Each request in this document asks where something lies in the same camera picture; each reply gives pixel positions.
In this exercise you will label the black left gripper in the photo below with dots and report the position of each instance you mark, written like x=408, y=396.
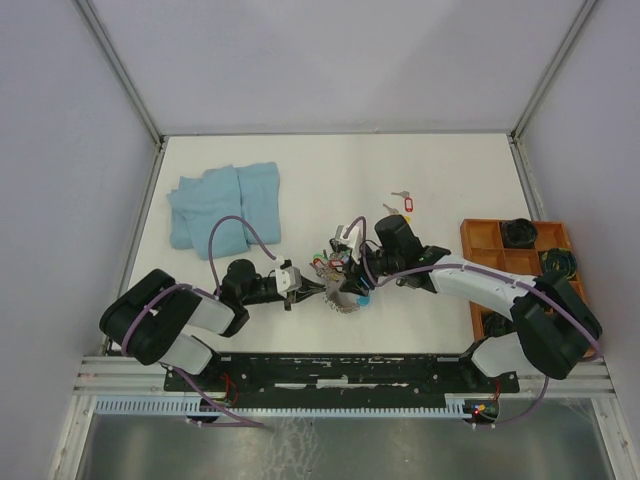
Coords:
x=307, y=289

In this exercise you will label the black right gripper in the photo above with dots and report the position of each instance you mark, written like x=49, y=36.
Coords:
x=352, y=284

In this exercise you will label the metal key organizer blue handle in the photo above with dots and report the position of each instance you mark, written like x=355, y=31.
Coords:
x=328, y=267

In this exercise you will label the key yellow tag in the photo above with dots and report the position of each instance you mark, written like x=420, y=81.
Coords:
x=395, y=211

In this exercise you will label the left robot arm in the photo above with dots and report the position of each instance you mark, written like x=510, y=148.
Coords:
x=148, y=321

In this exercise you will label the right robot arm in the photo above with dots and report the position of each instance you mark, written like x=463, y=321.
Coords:
x=401, y=257

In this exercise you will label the light blue folded cloth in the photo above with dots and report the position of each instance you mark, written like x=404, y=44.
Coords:
x=226, y=210

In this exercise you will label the orange compartment tray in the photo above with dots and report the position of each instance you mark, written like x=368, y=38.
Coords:
x=553, y=329

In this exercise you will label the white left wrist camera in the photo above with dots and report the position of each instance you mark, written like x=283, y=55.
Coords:
x=287, y=277

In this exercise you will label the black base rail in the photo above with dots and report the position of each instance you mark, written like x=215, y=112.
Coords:
x=430, y=374

